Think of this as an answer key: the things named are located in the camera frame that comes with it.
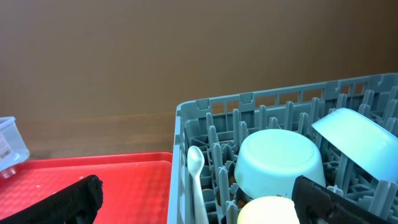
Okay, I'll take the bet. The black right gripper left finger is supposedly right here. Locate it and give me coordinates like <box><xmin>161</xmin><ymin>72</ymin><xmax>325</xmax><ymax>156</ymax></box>
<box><xmin>1</xmin><ymin>175</ymin><xmax>103</xmax><ymax>224</ymax></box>

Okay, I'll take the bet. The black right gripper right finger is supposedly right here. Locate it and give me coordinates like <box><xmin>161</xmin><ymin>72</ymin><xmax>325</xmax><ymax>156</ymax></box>
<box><xmin>292</xmin><ymin>176</ymin><xmax>397</xmax><ymax>224</ymax></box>

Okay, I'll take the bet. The yellow plastic cup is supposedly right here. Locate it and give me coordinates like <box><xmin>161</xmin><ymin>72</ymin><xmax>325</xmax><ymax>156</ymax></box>
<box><xmin>237</xmin><ymin>196</ymin><xmax>300</xmax><ymax>224</ymax></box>

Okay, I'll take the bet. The mint green bowl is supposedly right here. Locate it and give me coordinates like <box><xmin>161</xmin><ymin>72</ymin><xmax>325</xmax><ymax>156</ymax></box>
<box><xmin>234</xmin><ymin>129</ymin><xmax>326</xmax><ymax>199</ymax></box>

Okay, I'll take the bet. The light blue bowl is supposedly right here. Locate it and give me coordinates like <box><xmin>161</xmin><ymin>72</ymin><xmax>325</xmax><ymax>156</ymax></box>
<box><xmin>312</xmin><ymin>108</ymin><xmax>397</xmax><ymax>183</ymax></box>

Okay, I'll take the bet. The white plastic spoon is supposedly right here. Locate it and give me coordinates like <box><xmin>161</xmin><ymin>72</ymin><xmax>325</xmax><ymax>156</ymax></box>
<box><xmin>187</xmin><ymin>146</ymin><xmax>209</xmax><ymax>224</ymax></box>

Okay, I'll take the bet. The grey dishwasher rack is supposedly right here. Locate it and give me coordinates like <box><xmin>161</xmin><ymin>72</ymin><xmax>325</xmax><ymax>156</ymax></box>
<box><xmin>167</xmin><ymin>73</ymin><xmax>397</xmax><ymax>224</ymax></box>

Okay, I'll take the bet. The red plastic tray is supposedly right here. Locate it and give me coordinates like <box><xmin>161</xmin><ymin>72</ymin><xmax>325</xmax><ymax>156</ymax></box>
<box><xmin>1</xmin><ymin>152</ymin><xmax>172</xmax><ymax>224</ymax></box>

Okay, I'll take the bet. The clear plastic bin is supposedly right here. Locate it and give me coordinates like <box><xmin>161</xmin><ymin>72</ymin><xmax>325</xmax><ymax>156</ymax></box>
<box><xmin>1</xmin><ymin>116</ymin><xmax>30</xmax><ymax>171</ymax></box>

